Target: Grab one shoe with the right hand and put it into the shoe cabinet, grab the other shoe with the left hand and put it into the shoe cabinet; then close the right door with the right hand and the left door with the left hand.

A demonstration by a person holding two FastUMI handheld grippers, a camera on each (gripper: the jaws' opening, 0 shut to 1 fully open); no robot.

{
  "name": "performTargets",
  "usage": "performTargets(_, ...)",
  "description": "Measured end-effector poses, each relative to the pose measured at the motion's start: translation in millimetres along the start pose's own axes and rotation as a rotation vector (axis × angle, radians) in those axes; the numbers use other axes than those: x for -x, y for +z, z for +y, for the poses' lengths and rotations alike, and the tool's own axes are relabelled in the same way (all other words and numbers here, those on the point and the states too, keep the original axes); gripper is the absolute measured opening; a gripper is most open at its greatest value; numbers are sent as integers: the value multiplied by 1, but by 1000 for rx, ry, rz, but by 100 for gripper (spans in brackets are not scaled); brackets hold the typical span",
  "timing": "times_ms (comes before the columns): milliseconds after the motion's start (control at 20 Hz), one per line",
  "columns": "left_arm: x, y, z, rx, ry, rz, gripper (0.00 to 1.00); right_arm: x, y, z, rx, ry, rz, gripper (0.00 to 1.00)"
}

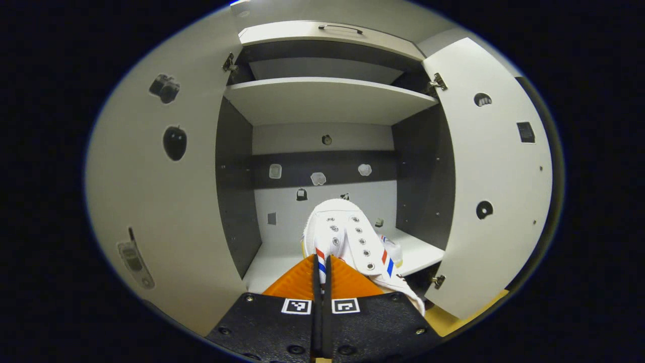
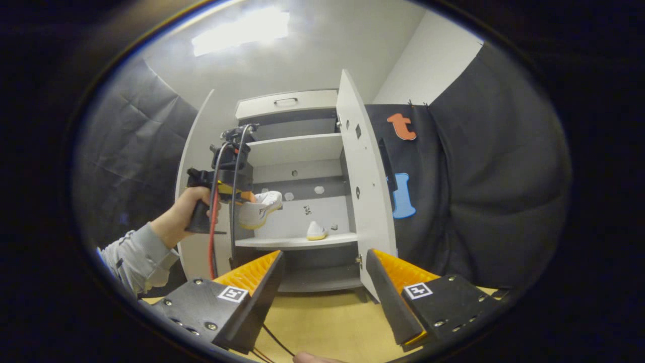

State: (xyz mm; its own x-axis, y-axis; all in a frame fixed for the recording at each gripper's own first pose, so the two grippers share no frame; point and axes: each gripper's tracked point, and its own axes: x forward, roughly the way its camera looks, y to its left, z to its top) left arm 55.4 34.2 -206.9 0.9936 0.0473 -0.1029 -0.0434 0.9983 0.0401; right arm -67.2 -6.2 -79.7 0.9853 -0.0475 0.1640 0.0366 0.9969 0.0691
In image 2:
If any red gripper cable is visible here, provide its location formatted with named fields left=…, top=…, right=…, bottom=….
left=208, top=189, right=222, bottom=280

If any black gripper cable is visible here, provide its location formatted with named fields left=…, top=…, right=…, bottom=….
left=229, top=124, right=254, bottom=268

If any ceiling light panel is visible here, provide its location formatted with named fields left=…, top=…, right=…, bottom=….
left=191, top=8, right=291, bottom=57

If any white shoe cabinet door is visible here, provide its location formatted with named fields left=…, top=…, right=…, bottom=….
left=336, top=69, right=399, bottom=303
left=175, top=90, right=242, bottom=280

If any black backdrop cloth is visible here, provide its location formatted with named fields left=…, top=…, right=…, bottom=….
left=76, top=58, right=200, bottom=253
left=364, top=43, right=572, bottom=290

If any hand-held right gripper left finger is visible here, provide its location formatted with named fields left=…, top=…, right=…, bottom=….
left=151, top=251, right=284, bottom=355

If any white cabinet drawer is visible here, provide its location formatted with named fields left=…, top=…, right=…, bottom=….
left=235, top=90, right=339, bottom=120

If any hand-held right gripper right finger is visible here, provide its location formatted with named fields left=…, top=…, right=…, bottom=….
left=365, top=249, right=499, bottom=353

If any white grey shoe cabinet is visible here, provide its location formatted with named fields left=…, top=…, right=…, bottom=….
left=232, top=90, right=363, bottom=293

